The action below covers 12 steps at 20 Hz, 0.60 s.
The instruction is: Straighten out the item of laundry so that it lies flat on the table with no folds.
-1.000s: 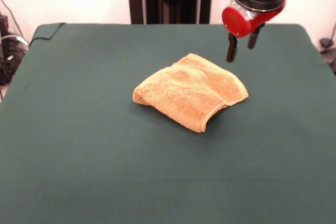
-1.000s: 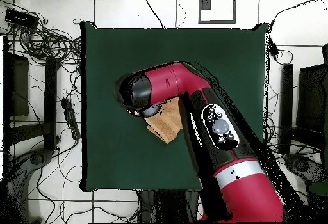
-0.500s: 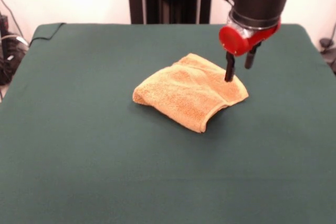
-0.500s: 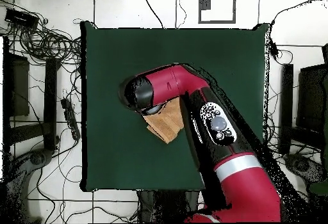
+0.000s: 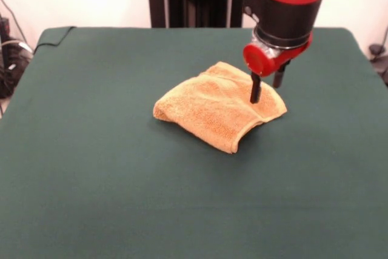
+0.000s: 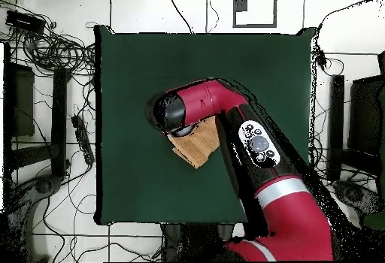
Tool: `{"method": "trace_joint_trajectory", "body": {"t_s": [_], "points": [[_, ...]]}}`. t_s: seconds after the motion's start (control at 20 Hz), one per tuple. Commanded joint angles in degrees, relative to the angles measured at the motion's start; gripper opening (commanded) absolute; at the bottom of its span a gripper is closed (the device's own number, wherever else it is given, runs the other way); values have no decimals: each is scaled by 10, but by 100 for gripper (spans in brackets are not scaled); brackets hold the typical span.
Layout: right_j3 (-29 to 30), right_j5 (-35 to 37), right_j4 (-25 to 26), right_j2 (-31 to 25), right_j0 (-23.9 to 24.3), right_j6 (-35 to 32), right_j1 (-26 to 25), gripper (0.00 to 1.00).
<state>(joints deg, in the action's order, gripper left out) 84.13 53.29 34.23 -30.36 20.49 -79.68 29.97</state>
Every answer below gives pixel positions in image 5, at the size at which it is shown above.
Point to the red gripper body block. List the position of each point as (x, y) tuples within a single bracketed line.
[(257, 60)]

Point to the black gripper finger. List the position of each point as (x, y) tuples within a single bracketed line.
[(279, 78), (255, 89)]

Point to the tan terry towel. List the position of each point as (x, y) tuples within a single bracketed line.
[(212, 110)]

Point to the black power adapter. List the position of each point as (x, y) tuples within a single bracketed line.
[(376, 49)]

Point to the dark green table cloth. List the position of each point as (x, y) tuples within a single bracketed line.
[(91, 165)]

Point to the black wall power strip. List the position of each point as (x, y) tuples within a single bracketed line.
[(4, 28)]

